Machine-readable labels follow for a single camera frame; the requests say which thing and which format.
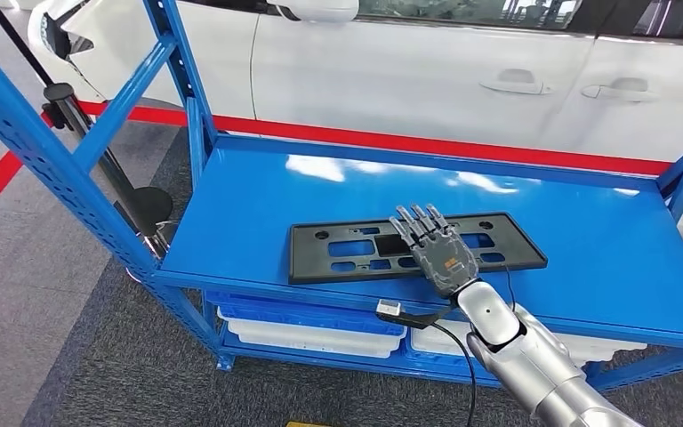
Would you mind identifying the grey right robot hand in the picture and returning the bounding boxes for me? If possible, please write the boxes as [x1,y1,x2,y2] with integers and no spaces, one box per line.
[389,203,481,300]

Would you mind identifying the white car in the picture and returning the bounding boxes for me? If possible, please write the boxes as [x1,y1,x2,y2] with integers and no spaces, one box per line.
[26,0,683,257]

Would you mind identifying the car headlight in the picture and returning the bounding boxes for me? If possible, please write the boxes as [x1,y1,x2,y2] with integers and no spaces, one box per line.
[41,12,95,61]

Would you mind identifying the black plastic plate part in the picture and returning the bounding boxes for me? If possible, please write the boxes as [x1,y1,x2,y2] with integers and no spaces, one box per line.
[286,212,549,286]

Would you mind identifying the white car door handle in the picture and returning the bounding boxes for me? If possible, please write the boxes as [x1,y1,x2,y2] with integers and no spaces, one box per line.
[580,77,660,104]
[478,68,553,96]

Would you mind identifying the blue metal shelf rack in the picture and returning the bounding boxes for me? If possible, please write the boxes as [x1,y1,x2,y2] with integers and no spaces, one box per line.
[0,0,683,393]

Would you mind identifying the white car side mirror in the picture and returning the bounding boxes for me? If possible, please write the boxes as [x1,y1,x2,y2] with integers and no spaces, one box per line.
[266,0,361,24]

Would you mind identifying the black pole stand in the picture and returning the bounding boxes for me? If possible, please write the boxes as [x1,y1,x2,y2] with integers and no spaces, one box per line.
[0,0,175,278]

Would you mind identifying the thin black cable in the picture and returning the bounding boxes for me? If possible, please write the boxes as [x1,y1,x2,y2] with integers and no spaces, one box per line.
[503,265,518,312]

